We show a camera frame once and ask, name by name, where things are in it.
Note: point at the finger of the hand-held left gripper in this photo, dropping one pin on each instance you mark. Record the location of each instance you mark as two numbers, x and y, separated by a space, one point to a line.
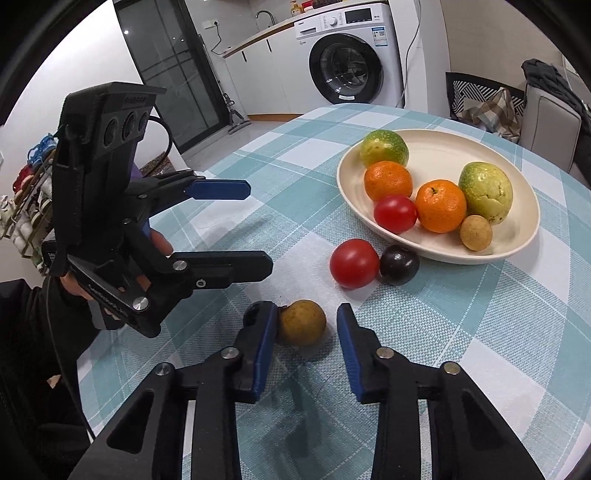
221 267
217 189

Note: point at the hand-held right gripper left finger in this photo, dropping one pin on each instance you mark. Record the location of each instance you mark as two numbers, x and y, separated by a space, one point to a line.
265 353

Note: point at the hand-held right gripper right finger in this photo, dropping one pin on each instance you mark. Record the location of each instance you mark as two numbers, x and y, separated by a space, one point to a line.
353 357

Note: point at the brown longan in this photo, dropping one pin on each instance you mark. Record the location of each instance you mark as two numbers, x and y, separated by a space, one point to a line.
302 323
475 233

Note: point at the red tomato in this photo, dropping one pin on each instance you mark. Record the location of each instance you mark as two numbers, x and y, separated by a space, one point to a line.
354 264
395 214

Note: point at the dark purple plum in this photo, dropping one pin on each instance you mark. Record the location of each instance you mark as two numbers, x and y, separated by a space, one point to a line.
399 265

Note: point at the orange tangerine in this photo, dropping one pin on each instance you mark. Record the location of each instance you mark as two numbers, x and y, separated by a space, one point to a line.
388 180
441 207

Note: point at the pale yellow-green guava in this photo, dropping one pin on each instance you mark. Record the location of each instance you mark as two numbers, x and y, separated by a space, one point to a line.
485 191

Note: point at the cream round plate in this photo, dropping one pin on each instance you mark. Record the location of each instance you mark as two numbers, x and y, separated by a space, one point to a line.
443 152

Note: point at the person's left forearm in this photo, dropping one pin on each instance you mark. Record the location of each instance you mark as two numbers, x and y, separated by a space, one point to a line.
27 332

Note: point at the person's left hand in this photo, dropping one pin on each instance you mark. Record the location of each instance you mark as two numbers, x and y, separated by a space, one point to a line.
159 242

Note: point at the small patterned rug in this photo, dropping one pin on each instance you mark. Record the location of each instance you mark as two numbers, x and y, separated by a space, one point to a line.
157 166

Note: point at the floor mop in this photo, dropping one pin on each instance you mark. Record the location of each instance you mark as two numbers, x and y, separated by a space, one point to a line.
236 117

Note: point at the white kitchen cabinet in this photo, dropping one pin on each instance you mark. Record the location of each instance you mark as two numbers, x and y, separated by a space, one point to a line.
268 78

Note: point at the dark glass door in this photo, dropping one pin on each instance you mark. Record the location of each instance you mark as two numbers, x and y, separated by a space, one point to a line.
175 69

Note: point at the chrome faucet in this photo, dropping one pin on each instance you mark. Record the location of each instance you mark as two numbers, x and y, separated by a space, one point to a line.
265 16

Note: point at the orange soap bottle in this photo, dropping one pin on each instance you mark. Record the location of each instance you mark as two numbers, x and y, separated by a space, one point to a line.
294 8

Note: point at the white washing machine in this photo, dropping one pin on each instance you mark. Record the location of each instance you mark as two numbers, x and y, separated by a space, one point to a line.
392 69

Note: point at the black patterned basket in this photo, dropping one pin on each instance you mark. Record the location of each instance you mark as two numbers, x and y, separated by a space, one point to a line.
455 92

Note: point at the plaid cloth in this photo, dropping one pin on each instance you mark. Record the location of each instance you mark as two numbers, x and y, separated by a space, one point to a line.
494 113

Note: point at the black clothes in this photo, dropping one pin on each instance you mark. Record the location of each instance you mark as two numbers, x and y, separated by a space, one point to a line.
549 78

